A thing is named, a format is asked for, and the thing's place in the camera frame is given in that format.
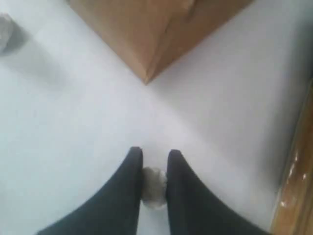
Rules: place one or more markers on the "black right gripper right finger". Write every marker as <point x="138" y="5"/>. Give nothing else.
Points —
<point x="194" y="210"/>

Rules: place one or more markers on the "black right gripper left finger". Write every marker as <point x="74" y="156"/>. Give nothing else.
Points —
<point x="113" y="210"/>

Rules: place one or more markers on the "white putty lump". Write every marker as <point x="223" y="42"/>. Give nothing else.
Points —
<point x="154" y="188"/>
<point x="6" y="30"/>

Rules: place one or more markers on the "brown paper bag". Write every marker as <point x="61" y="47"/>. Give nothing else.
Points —
<point x="149" y="35"/>

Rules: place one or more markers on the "spaghetti packet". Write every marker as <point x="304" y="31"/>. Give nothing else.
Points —
<point x="294" y="210"/>

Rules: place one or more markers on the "white putty lump front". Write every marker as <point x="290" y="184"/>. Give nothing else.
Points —
<point x="154" y="188"/>

